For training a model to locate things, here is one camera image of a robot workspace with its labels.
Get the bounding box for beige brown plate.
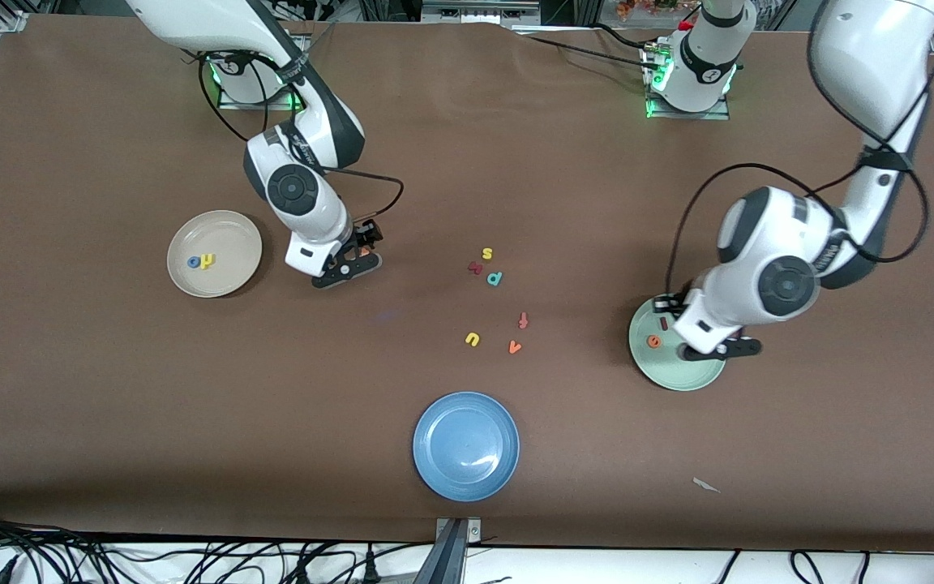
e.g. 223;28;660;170
166;210;263;298

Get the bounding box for blue plate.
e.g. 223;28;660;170
413;392;521;503

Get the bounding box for grey power strip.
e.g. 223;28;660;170
421;0;541;25

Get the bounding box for light green plate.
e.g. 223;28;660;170
628;294;729;393

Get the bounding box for orange artificial leaves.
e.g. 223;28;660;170
617;0;679;21

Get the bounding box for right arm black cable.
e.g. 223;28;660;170
198;55;405;225

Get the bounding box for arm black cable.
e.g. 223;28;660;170
198;55;405;225
666;0;932;299

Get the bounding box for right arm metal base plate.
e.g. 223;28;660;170
217;53;306;111

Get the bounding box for thin black table cable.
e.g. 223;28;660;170
516;31;662;74
593;23;664;49

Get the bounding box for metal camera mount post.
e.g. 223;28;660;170
412;517;484;584

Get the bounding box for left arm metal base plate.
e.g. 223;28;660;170
643;41;732;122

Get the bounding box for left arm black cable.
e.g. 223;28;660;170
666;0;932;299

